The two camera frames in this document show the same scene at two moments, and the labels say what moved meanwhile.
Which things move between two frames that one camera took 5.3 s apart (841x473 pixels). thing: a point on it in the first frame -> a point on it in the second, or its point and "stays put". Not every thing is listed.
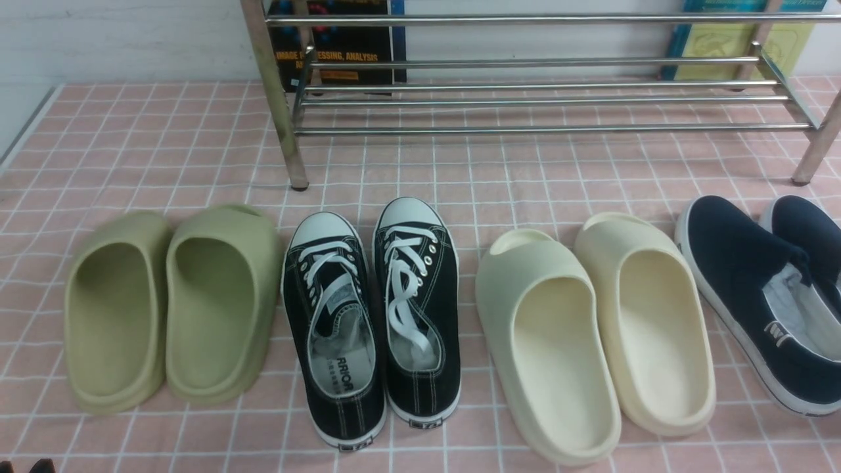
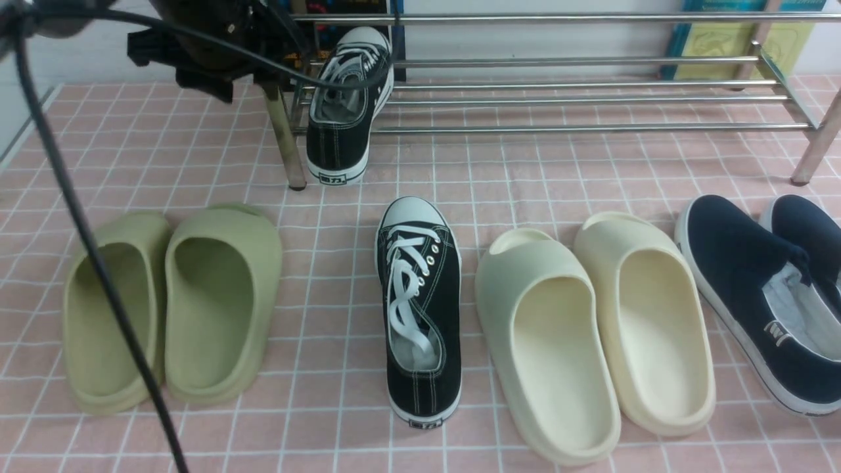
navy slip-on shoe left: (756, 288) stays put
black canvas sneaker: (416, 279) stays put
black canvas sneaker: (331, 308) -> (340, 117)
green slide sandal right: (223, 289) stays put
